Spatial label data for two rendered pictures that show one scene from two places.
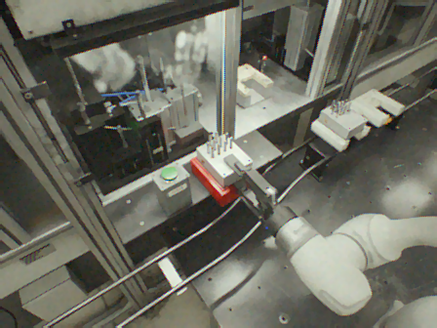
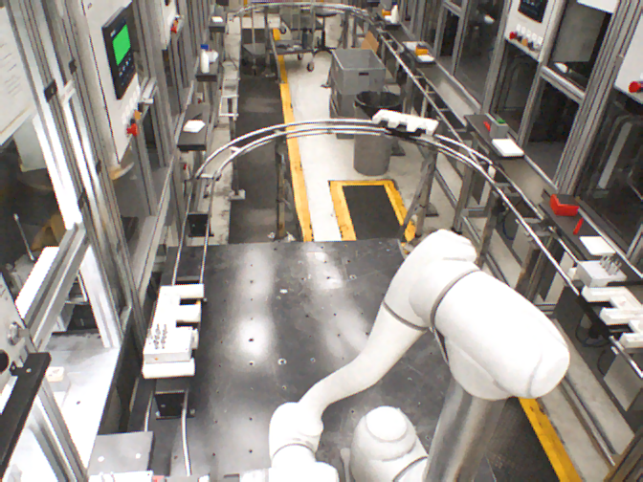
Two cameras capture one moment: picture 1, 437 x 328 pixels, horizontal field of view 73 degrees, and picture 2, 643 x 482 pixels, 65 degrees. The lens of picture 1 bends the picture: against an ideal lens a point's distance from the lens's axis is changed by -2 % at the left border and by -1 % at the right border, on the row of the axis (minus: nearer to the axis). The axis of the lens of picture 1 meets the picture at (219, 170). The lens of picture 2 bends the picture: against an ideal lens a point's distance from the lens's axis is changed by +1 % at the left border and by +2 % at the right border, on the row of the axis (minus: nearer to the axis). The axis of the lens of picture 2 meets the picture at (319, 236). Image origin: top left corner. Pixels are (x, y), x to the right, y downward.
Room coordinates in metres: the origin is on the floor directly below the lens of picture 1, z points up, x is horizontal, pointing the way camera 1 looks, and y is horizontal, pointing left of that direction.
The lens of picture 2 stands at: (-0.04, 0.26, 2.07)
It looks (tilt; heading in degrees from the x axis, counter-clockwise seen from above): 36 degrees down; 298
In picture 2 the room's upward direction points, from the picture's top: 3 degrees clockwise
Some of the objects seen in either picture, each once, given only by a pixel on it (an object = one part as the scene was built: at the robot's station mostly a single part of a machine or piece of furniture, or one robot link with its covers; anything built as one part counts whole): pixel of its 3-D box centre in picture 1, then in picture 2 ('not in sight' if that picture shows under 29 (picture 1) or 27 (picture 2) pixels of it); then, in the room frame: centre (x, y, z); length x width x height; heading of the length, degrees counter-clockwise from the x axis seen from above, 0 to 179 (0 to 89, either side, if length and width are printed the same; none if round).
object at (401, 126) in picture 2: not in sight; (404, 126); (0.86, -2.49, 0.84); 0.37 x 0.14 x 0.10; 3
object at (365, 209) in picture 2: not in sight; (371, 212); (1.09, -2.72, 0.01); 1.00 x 0.55 x 0.01; 125
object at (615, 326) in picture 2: not in sight; (611, 309); (-0.35, -1.39, 0.84); 0.37 x 0.14 x 0.10; 125
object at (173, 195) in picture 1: (171, 186); not in sight; (0.47, 0.13, 0.97); 0.08 x 0.08 x 0.12; 35
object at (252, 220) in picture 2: not in sight; (263, 94); (3.13, -4.29, 0.01); 5.85 x 0.59 x 0.01; 125
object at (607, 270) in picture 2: not in sight; (601, 270); (-0.28, -1.49, 0.92); 0.13 x 0.10 x 0.09; 35
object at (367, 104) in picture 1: (356, 122); (177, 332); (0.88, -0.53, 0.84); 0.36 x 0.14 x 0.10; 125
